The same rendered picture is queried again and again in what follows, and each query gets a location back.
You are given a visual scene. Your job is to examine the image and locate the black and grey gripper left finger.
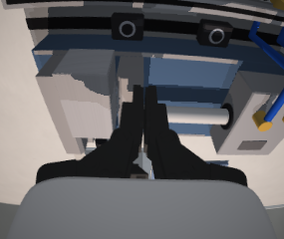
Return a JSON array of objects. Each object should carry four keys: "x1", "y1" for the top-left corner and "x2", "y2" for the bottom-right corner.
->
[{"x1": 36, "y1": 85, "x2": 143, "y2": 183}]

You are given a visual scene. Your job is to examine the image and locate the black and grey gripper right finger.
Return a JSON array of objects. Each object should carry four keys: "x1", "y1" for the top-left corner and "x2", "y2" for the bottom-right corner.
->
[{"x1": 143, "y1": 86, "x2": 248, "y2": 187}]

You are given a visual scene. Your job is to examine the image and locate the grey rectangular metal block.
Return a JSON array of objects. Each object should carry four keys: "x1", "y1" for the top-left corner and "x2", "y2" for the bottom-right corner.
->
[{"x1": 52, "y1": 49, "x2": 118, "y2": 138}]

